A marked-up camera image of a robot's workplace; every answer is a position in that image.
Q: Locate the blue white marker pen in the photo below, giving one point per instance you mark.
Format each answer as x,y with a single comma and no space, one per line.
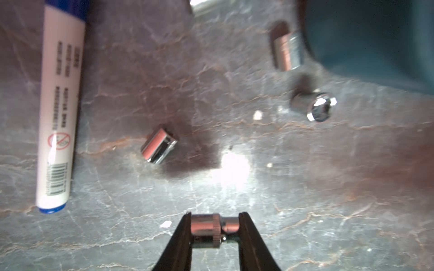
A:
62,57

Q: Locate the teal plastic storage box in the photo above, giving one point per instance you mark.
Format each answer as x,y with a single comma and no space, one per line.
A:
389,43

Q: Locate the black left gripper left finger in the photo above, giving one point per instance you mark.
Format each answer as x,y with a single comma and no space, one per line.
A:
177,255

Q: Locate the small chrome socket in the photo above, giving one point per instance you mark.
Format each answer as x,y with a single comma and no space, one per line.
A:
158,146

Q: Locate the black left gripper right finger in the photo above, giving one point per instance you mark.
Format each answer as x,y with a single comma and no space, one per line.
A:
252,250

